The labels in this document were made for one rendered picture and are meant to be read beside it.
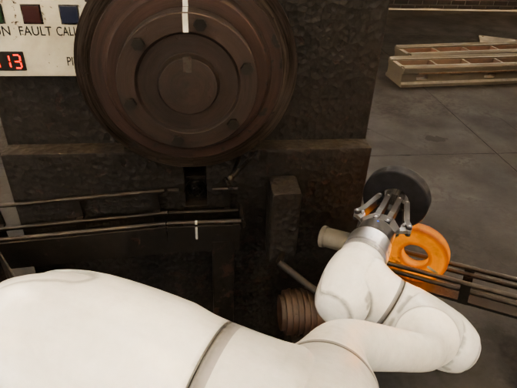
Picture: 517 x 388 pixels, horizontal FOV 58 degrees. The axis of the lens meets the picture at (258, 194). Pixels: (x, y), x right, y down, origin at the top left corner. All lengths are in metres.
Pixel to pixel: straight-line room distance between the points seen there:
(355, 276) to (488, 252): 1.76
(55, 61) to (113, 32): 0.26
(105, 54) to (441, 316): 0.79
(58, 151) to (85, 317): 0.98
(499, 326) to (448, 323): 1.36
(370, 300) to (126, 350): 0.58
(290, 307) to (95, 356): 0.98
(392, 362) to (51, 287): 0.42
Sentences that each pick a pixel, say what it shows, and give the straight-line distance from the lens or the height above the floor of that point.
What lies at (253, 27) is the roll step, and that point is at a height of 1.22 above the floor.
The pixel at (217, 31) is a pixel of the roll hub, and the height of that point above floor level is 1.22.
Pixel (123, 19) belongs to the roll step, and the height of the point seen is 1.23.
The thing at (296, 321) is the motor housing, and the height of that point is 0.49.
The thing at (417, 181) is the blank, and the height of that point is 0.91.
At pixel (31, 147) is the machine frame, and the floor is 0.87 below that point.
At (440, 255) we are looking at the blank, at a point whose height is 0.74.
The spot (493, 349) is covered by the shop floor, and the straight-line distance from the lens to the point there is 2.10.
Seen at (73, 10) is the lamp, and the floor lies 1.21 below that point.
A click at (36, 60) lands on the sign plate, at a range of 1.24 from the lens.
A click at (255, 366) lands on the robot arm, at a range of 0.32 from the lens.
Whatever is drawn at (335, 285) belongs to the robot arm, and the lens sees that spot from 0.82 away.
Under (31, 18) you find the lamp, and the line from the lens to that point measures 1.21.
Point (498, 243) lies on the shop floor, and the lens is 2.65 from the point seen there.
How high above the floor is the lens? 1.45
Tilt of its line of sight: 33 degrees down
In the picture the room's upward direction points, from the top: 2 degrees clockwise
